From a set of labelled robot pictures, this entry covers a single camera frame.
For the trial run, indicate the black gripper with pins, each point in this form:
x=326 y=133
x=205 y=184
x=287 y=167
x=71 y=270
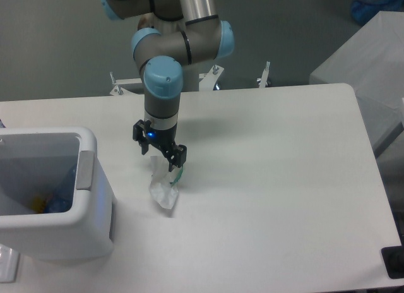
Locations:
x=163 y=140

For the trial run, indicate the white plastic wrapper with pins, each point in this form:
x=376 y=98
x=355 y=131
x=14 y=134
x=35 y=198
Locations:
x=163 y=185

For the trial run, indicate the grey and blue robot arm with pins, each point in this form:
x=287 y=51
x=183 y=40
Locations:
x=160 y=59

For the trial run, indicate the blue yellow trash in can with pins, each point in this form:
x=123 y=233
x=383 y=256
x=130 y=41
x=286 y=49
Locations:
x=60 y=199

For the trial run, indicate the white trash can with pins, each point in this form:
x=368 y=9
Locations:
x=33 y=162

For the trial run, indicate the clear plastic item bottom left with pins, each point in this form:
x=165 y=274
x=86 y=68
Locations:
x=9 y=264

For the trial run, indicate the grey covered table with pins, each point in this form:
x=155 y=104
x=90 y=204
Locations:
x=371 y=62

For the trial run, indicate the blue bag in corner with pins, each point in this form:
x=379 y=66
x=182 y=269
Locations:
x=362 y=11

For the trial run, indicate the black device at table edge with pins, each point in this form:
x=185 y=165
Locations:
x=393 y=261

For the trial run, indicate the white pedestal base frame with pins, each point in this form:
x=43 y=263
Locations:
x=207 y=81

